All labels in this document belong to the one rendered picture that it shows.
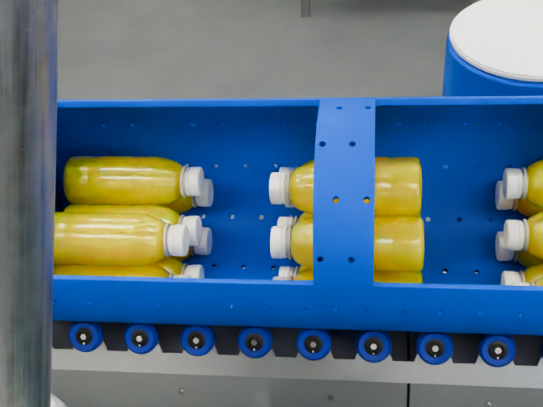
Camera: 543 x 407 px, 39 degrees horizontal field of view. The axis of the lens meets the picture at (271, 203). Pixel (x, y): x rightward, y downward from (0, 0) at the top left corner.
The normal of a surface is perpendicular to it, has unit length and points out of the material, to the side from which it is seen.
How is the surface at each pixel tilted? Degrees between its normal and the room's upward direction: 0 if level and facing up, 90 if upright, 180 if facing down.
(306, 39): 0
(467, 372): 52
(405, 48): 0
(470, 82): 90
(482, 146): 90
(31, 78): 95
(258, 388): 71
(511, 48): 0
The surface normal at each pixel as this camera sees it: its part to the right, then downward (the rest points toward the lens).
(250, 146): -0.11, 0.68
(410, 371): -0.13, 0.08
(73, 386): -0.12, 0.40
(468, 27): -0.08, -0.73
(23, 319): 0.82, 0.37
